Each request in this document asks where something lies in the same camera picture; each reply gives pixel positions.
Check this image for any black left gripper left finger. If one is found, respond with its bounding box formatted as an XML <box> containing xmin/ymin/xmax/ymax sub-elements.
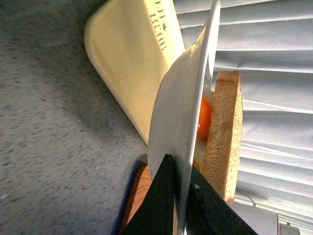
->
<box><xmin>121</xmin><ymin>154</ymin><xmax>175</xmax><ymax>235</ymax></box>

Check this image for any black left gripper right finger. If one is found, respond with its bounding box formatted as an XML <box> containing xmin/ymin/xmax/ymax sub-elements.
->
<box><xmin>186</xmin><ymin>166</ymin><xmax>256</xmax><ymax>235</ymax></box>

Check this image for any bread slice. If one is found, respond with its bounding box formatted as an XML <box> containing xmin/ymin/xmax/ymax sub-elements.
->
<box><xmin>201</xmin><ymin>71</ymin><xmax>243</xmax><ymax>204</ymax></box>

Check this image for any fried egg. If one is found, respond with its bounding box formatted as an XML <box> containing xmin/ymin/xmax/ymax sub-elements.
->
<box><xmin>193</xmin><ymin>85</ymin><xmax>214</xmax><ymax>171</ymax></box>

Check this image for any white round plate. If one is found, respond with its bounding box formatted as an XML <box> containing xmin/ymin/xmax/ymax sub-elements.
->
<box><xmin>148</xmin><ymin>0</ymin><xmax>221</xmax><ymax>235</ymax></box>

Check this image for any brown wooden tray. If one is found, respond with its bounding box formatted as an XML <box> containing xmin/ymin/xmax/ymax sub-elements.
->
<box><xmin>118</xmin><ymin>163</ymin><xmax>152</xmax><ymax>235</ymax></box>

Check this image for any yellow bear tray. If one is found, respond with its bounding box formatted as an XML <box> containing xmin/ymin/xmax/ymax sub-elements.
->
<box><xmin>84</xmin><ymin>0</ymin><xmax>185</xmax><ymax>142</ymax></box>

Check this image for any white curtain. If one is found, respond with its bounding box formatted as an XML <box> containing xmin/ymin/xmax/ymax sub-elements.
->
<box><xmin>172</xmin><ymin>0</ymin><xmax>313</xmax><ymax>222</ymax></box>

